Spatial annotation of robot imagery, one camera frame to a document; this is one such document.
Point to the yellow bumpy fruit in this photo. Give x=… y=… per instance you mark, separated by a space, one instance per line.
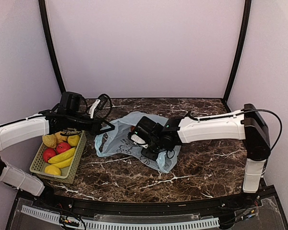
x=49 y=141

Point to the yellow lemon in basket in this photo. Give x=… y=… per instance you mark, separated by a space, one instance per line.
x=53 y=170

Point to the red apple left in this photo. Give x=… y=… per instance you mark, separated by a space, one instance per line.
x=48 y=154

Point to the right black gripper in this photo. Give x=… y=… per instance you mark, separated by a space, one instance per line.
x=153 y=155

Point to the light blue plastic bag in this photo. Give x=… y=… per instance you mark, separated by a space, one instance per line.
x=117 y=141

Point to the yellow pear in basket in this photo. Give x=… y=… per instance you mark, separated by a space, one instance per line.
x=73 y=140

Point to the orange fruit in basket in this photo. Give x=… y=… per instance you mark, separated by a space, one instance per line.
x=60 y=137

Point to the right black frame post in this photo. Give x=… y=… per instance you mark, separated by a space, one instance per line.
x=239 y=50

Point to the left black frame post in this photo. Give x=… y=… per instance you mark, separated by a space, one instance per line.
x=50 y=45

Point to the yellow banana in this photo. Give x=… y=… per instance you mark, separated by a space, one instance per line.
x=63 y=164
x=63 y=156

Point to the upper yellow banana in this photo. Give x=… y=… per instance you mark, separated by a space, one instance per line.
x=63 y=156

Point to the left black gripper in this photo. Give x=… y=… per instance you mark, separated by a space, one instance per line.
x=96 y=125

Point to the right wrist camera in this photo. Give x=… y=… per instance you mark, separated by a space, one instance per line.
x=139 y=141

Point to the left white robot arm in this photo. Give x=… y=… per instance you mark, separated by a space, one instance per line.
x=63 y=116

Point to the red apple right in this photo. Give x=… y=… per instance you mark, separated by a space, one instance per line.
x=62 y=147

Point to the black frame post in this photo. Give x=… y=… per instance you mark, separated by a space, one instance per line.
x=50 y=45
x=239 y=50

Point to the lower yellow banana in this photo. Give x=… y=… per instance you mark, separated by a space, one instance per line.
x=63 y=164

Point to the white slotted cable duct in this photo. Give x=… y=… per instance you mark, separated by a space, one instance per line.
x=112 y=222

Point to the red apple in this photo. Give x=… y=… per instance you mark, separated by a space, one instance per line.
x=48 y=154
x=62 y=147

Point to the black front table rail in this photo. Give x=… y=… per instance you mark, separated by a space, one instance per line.
x=87 y=208

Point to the green perforated plastic basket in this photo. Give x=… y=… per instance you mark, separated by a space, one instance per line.
x=68 y=173

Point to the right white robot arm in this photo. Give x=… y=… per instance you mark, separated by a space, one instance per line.
x=246 y=124

